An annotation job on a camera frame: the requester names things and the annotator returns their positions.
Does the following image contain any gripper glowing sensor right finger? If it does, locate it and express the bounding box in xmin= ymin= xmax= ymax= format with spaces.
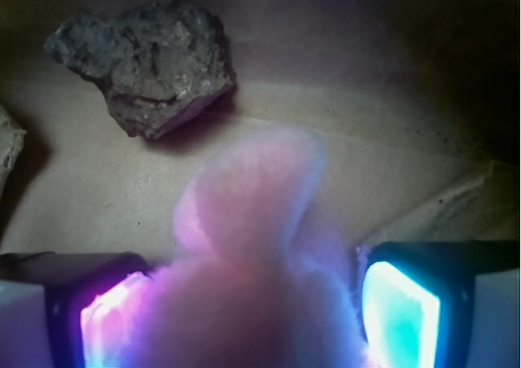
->
xmin=361 ymin=241 xmax=520 ymax=367

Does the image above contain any brown grey rock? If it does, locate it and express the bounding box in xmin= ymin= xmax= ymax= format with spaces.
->
xmin=44 ymin=0 xmax=236 ymax=140

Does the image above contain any brown paper bag bin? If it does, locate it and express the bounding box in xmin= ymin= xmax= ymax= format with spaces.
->
xmin=1 ymin=0 xmax=520 ymax=261

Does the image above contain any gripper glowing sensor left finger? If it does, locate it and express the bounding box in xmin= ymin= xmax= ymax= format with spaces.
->
xmin=1 ymin=252 xmax=151 ymax=367

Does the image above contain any pink plush bunny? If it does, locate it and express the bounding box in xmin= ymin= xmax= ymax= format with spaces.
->
xmin=83 ymin=125 xmax=382 ymax=368

